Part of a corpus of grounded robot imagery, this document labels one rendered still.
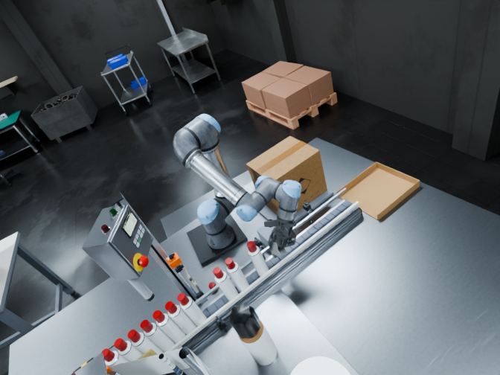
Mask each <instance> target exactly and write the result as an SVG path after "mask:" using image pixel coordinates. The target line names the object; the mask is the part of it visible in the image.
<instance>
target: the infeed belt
mask: <svg viewBox="0 0 500 375"><path fill-rule="evenodd" d="M351 205H353V203H351V202H349V201H347V200H345V201H344V202H343V203H342V204H340V205H339V206H338V207H337V208H335V209H334V210H333V211H331V212H330V213H329V214H328V215H327V216H325V217H324V218H322V219H321V220H320V221H318V222H317V223H316V224H315V225H314V226H312V227H311V228H309V229H308V230H307V231H305V232H304V233H303V234H302V235H301V236H299V237H298V238H297V239H296V241H295V245H293V246H288V247H285V249H286V251H287V254H286V255H284V254H281V253H280V254H281V255H280V257H276V258H273V257H272V258H271V259H269V260H270V261H269V260H268V261H267V262H266V265H267V266H268V268H269V270H270V269H271V268H272V267H274V266H275V265H276V264H278V263H279V262H281V261H282V259H284V258H285V257H286V256H288V255H289V254H291V253H292V252H293V251H294V250H296V249H297V248H298V247H299V246H301V245H302V244H303V243H305V242H306V241H307V240H308V239H309V238H311V237H312V236H313V235H314V234H316V233H317V232H318V231H320V230H321V229H322V228H323V227H324V226H326V225H327V224H328V223H330V222H331V221H333V220H334V219H335V218H336V217H337V216H338V215H340V214H341V213H343V212H344V211H345V210H347V209H348V208H349V207H350V206H351ZM358 209H359V207H358V206H357V207H356V208H354V209H353V210H352V211H351V212H350V213H349V214H347V215H346V216H345V217H343V218H342V219H341V220H339V221H338V222H337V223H336V224H335V225H333V226H332V227H331V228H329V229H328V230H327V231H325V232H324V233H323V234H322V235H321V236H320V237H318V238H317V239H316V240H314V241H313V242H312V243H310V244H309V245H308V246H307V247H306V248H305V249H303V250H302V251H300V252H299V253H298V254H296V255H295V256H294V257H293V258H292V259H291V260H289V261H288V262H287V263H285V264H284V265H283V266H282V267H280V268H279V269H278V270H277V271H275V272H274V273H273V274H271V275H270V276H269V277H268V278H267V279H265V280H264V281H263V282H262V283H260V284H259V285H257V286H256V287H255V288H253V290H252V291H250V292H249V293H248V294H246V295H245V296H244V297H242V298H241V299H240V300H239V301H238V302H236V303H235V304H234V305H232V306H231V307H230V308H228V309H227V310H226V311H225V312H224V313H223V314H221V315H220V316H218V317H219V319H221V318H222V317H223V316H224V315H226V314H227V313H228V312H230V311H231V310H232V308H233V307H235V306H237V305H238V304H239V303H241V302H242V301H243V300H245V299H246V298H247V297H249V296H250V294H252V293H253V292H254V291H256V290H257V289H258V288H260V287H261V286H262V285H264V283H266V282H267V281H268V280H270V279H271V278H272V277H274V276H275V275H276V274H277V273H279V271H281V270H282V269H283V268H285V267H286V266H287V265H289V264H290V263H291V262H292V261H293V260H294V259H296V258H297V257H298V256H300V255H301V254H302V253H304V252H305V251H306V250H307V249H308V248H310V247H311V246H312V245H314V244H315V243H316V242H318V241H319V240H320V239H321V238H322V237H323V236H325V235H326V234H327V233H329V232H330V231H331V230H333V229H334V228H335V227H336V226H337V225H338V224H340V223H341V222H342V221H344V220H345V219H347V218H348V217H349V216H350V215H351V214H352V213H354V212H355V211H356V210H358ZM249 276H250V277H249ZM249 276H248V277H246V280H247V281H248V283H249V286H250V285H251V284H252V283H254V282H255V281H256V280H257V279H258V278H260V276H259V275H258V273H257V270H255V271H254V272H252V273H251V274H250V275H249ZM228 302H229V301H228V299H227V298H226V296H225V295H223V296H222V297H221V298H219V299H218V300H216V301H215V302H214V303H212V305H210V306H209V307H208V308H207V309H205V310H203V311H202V312H203V313H204V315H205V316H206V317H207V318H209V317H210V316H212V315H213V314H214V313H215V312H216V311H218V310H219V309H220V308H222V307H223V306H225V305H226V304H227V303H228ZM216 322H217V320H216V319H214V320H213V321H212V322H211V323H210V324H209V325H207V326H206V327H205V328H203V329H202V330H201V331H199V332H198V333H197V334H196V335H195V336H193V337H192V338H191V339H189V340H188V341H187V342H185V343H184V344H183V345H182V347H186V346H187V345H188V344H190V343H191V342H192V341H193V340H194V339H195V338H197V337H198V336H199V335H201V334H202V333H203V332H205V331H206V330H207V329H208V328H209V327H210V326H212V325H213V324H214V323H216Z"/></svg>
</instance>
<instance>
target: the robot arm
mask: <svg viewBox="0 0 500 375"><path fill-rule="evenodd" d="M220 132H221V128H220V125H219V124H218V123H217V121H216V120H215V119H214V118H212V117H211V116H210V115H207V114H201V115H200V116H198V117H195V119H193V120H192V121H191V122H190V123H189V124H187V125H185V126H184V127H182V128H181V129H180V130H179V131H178V132H177V133H176V134H175V136H174V138H173V150H174V153H175V155H176V157H177V159H178V160H179V162H180V163H181V164H182V165H184V166H185V167H186V168H191V169H192V170H193V171H194V172H195V173H197V174H198V175H199V176H201V177H202V178H203V179H204V180H205V181H206V182H207V183H208V184H210V185H211V186H212V187H213V188H214V194H215V198H213V199H208V200H207V201H204V202H203V203H202V204H201V205H200V206H199V207H198V209H197V216H198V218H199V221H200V222H201V223H202V226H203V228H204V229H205V231H206V235H207V241H208V244H209V246H210V247H211V248H213V249H223V248H225V247H226V246H228V245H230V244H231V243H232V241H233V240H234V237H235V233H234V229H233V228H232V227H231V226H230V225H229V224H228V223H227V222H226V221H225V218H226V217H227V216H228V215H229V214H230V213H231V212H232V211H233V210H234V209H235V208H237V209H236V213H237V216H239V217H240V219H241V220H243V221H245V222H250V221H252V220H253V219H254V218H255V217H256V216H257V215H258V214H259V213H260V211H261V210H262V209H263V208H264V207H265V206H266V205H267V204H268V203H269V201H270V200H271V199H275V200H278V201H279V206H278V212H277V219H268V220H267V221H265V222H264V226H265V227H270V228H271V227H273V226H275V228H274V229H273V230H272V233H271V235H269V248H270V251H271V253H272V256H273V258H276V257H280V255H281V254H284V255H286V254H287V251H286V249H285V247H288V246H293V245H295V241H296V237H297V234H296V233H295V232H294V231H293V227H294V226H296V225H297V223H296V222H295V221H294V219H295V215H296V211H297V208H298V202H299V199H300V196H301V184H300V183H298V182H296V181H293V180H286V181H284V183H282V182H279V181H277V180H275V179H273V178H271V177H268V176H260V177H259V178H258V179H257V181H256V182H255V186H254V187H255V190H254V192H252V193H251V194H250V193H249V192H247V191H246V190H245V189H244V188H243V187H241V186H240V185H239V184H237V183H236V182H235V181H234V180H233V179H232V178H231V177H229V175H228V172H227V170H226V167H225V164H224V161H223V160H222V156H221V154H220V151H219V148H218V145H219V139H218V135H219V134H220ZM280 253H281V254H280Z"/></svg>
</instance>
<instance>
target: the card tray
mask: <svg viewBox="0 0 500 375"><path fill-rule="evenodd" d="M419 186H420V180H418V179H416V178H413V177H411V176H408V175H406V174H404V173H401V172H400V171H397V170H395V169H392V168H390V167H387V166H385V165H383V164H380V163H378V162H375V163H374V164H372V165H371V166H370V167H369V168H368V169H366V170H365V171H363V172H362V173H360V174H359V175H358V176H357V177H356V178H354V179H353V180H351V181H350V182H348V183H347V184H346V185H345V186H344V187H342V188H341V189H340V190H338V191H337V193H338V192H340V191H341V190H343V189H344V188H347V191H346V192H344V193H343V194H342V195H341V196H340V197H339V198H340V199H343V200H344V199H346V200H347V201H349V202H351V203H353V204H354V203H355V202H359V205H358V207H360V208H361V209H362V211H363V212H365V213H366V214H368V215H369V216H371V217H373V218H374V219H377V220H380V219H381V218H382V217H383V216H385V215H386V214H387V213H388V212H389V211H390V210H391V209H393V208H394V207H395V206H396V205H398V204H399V203H400V202H402V201H403V200H404V199H405V198H406V197H407V196H408V195H410V194H411V193H412V192H413V191H415V190H416V189H417V188H418V187H419Z"/></svg>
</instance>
